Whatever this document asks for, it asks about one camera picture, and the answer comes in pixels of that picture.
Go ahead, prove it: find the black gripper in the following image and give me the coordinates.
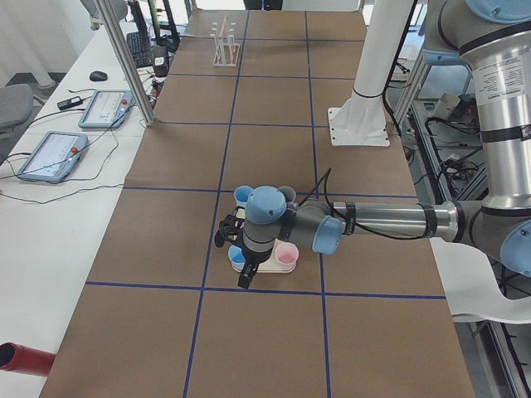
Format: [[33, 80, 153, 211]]
[[237, 259, 260, 289]]

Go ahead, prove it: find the light blue plastic cup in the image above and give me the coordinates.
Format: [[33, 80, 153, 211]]
[[227, 245, 246, 272]]

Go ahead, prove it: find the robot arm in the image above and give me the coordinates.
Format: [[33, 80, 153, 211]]
[[215, 1, 530, 288]]

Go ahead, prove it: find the pink plastic cup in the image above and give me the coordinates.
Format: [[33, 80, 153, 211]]
[[275, 242, 300, 269]]

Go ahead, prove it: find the grey plastic cup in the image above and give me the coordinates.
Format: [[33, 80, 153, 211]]
[[278, 186, 296, 203]]

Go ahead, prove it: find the cream plastic tray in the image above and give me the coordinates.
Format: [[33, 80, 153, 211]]
[[231, 198, 298, 275]]

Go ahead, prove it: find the far teach pendant tablet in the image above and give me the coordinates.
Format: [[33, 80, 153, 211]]
[[78, 90, 134, 129]]

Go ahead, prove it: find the teach pendant tablet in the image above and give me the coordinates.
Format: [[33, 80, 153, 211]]
[[78, 90, 134, 129], [17, 131, 89, 183]]

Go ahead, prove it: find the near teach pendant tablet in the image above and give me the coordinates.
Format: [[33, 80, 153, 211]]
[[17, 131, 89, 183]]

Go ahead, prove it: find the white chair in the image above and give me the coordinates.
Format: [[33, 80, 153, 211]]
[[430, 238, 530, 324]]

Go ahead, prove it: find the red cylinder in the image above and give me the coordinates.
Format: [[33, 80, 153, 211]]
[[1, 342, 56, 377]]

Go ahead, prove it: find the black computer mouse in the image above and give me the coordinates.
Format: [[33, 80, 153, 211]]
[[89, 70, 108, 82]]

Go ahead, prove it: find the black keyboard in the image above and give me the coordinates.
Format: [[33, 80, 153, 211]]
[[126, 32, 153, 68]]

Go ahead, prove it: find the grey office chair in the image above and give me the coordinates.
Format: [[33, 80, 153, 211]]
[[1, 84, 34, 133]]

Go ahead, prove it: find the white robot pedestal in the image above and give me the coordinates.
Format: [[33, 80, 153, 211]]
[[328, 0, 417, 147]]

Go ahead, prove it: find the white wire cup rack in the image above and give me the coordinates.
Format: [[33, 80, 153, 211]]
[[209, 16, 241, 67]]

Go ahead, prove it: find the aluminium frame post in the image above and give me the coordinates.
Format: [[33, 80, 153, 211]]
[[95, 0, 155, 126]]

